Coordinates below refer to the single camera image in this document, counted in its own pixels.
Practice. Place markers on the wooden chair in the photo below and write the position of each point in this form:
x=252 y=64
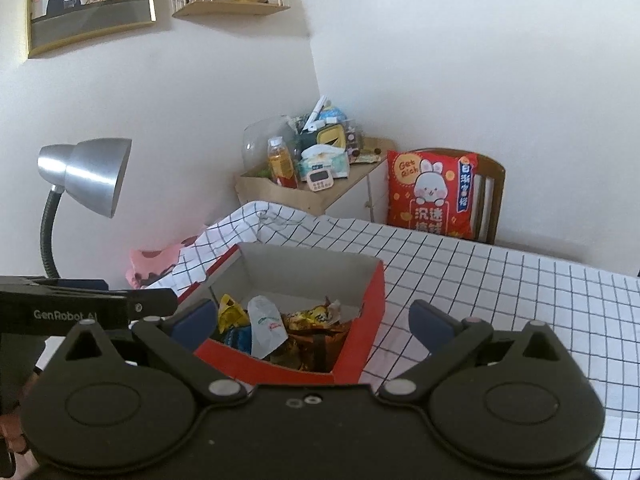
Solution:
x=492 y=195

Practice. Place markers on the wooden wall shelf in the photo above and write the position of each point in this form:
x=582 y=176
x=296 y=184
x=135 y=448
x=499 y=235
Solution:
x=230 y=9

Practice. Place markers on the pink printed cloth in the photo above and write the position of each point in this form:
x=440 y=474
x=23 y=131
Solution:
x=150 y=265

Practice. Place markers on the blue snack packet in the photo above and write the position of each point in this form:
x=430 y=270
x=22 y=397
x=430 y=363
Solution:
x=239 y=339

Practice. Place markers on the egg yolk pastry packet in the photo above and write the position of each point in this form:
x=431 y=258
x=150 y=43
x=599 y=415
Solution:
x=265 y=330

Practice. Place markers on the person's left hand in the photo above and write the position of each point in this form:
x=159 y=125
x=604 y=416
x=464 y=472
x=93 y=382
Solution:
x=11 y=430

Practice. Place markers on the white timer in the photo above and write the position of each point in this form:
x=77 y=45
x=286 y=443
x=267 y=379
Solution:
x=319 y=179

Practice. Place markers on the red cardboard box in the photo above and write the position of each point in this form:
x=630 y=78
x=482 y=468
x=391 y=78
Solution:
x=370 y=320

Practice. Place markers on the wooden side cabinet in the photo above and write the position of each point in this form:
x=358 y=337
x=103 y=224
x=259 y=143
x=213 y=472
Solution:
x=345 y=192

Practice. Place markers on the dark red-brown snack packet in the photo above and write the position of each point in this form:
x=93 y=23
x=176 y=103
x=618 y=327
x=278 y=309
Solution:
x=310 y=352

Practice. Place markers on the yellow candy packet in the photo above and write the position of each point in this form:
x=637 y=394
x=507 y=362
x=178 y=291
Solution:
x=232 y=312

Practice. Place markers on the dark green yellow case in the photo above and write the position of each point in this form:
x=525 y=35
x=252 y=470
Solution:
x=327 y=136

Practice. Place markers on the silver desk lamp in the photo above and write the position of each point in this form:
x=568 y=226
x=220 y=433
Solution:
x=85 y=170

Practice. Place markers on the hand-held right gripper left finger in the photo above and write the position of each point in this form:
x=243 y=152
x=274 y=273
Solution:
x=196 y=321

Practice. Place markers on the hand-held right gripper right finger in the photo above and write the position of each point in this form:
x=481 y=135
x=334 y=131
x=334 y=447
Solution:
x=425 y=324

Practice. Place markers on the white tube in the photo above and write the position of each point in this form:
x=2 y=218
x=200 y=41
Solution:
x=316 y=110

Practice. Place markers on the clear glass dome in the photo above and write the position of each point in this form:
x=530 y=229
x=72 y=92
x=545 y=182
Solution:
x=257 y=140

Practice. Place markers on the orange drink bottle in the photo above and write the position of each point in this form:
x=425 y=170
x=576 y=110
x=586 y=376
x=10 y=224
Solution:
x=282 y=165

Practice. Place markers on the red rabbit pillow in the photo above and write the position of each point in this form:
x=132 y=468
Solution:
x=430 y=195

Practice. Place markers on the large framed wall poster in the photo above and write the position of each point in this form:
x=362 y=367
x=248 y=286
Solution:
x=90 y=10

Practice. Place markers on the tissue pack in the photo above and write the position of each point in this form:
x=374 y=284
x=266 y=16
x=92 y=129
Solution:
x=325 y=162

